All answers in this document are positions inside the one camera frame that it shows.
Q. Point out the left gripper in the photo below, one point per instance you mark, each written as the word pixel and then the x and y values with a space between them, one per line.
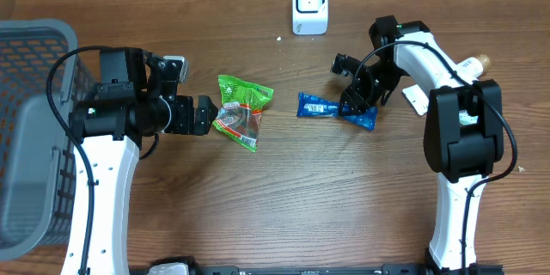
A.
pixel 186 124

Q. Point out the grey plastic mesh basket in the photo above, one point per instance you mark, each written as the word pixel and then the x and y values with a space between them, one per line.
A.
pixel 37 162

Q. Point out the green snack bag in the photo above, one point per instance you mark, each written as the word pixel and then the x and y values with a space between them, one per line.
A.
pixel 242 107

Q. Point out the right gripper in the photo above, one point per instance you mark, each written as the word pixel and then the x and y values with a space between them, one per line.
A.
pixel 356 99

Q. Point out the white tube gold cap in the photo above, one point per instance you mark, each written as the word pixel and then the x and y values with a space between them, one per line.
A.
pixel 475 66

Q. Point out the light teal tissue pack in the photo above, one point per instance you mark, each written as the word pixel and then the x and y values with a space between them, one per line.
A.
pixel 466 119

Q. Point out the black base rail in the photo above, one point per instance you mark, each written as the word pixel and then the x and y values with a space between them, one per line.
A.
pixel 188 265

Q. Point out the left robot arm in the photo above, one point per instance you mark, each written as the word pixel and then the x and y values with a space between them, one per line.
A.
pixel 135 98

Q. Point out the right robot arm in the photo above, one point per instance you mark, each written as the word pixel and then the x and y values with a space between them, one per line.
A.
pixel 463 135

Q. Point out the white barcode scanner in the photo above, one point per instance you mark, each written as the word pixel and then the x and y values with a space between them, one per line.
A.
pixel 310 17

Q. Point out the blue snack wrapper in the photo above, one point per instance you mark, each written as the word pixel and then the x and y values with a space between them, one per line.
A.
pixel 314 106

